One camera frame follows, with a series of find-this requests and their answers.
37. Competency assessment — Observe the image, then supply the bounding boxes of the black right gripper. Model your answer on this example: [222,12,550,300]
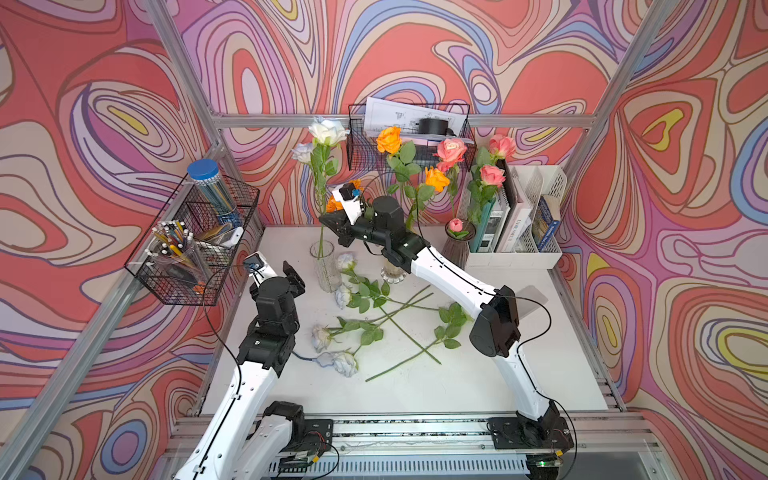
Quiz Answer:
[319,208,389,247]

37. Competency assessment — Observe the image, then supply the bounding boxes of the orange rose flower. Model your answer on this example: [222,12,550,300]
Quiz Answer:
[405,167,451,230]
[376,126,421,205]

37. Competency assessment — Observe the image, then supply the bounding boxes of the pink tulip flower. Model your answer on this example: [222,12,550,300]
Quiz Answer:
[446,218,469,240]

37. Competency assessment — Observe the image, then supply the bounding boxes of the large white rose flower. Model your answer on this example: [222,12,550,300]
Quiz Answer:
[314,351,358,378]

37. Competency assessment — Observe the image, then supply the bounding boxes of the large pink rose flower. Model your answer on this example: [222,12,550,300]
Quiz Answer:
[436,138,467,213]

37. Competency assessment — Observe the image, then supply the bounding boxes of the tall white rose flower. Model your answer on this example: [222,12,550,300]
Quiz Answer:
[291,118,350,283]

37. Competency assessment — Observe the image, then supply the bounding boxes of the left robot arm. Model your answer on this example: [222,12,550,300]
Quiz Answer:
[173,252,305,479]

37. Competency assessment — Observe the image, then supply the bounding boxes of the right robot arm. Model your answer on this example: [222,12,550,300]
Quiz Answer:
[320,183,563,448]

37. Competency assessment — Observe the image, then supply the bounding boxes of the yellow fluted glass vase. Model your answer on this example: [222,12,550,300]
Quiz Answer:
[380,250,407,284]

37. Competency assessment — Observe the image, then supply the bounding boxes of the clear glass vase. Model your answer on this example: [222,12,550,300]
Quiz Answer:
[310,240,341,293]

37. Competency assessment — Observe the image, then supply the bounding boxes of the purple ribbed glass vase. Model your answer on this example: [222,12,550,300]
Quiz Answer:
[442,219,475,269]

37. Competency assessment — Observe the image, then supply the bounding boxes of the white paper sheets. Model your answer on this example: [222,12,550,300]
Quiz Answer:
[363,97,475,145]

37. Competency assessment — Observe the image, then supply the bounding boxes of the black tape roll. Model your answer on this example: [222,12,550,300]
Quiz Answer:
[417,118,453,136]

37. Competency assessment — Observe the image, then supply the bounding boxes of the pen cup with pens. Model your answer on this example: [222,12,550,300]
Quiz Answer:
[145,220,212,286]

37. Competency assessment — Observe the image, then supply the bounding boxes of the white pink book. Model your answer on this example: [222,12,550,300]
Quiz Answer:
[496,170,533,253]

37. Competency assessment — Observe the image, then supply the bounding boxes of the white plastic file organizer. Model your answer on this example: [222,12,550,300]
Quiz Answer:
[466,163,568,269]

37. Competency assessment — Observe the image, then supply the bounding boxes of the blue paperback book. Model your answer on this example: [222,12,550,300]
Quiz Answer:
[531,195,562,251]

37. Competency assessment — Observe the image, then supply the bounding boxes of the blue lid pencil jar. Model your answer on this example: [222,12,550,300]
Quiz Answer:
[187,159,243,228]

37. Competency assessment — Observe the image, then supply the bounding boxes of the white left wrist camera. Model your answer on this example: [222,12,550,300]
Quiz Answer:
[243,252,277,282]

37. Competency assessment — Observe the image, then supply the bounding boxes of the black wire wall basket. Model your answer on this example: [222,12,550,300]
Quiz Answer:
[346,101,477,171]

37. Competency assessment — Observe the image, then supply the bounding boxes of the black wire side basket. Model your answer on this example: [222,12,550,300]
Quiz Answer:
[124,176,262,306]

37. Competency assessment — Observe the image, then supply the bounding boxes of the metal base rail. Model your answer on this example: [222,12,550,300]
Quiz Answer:
[155,412,667,480]

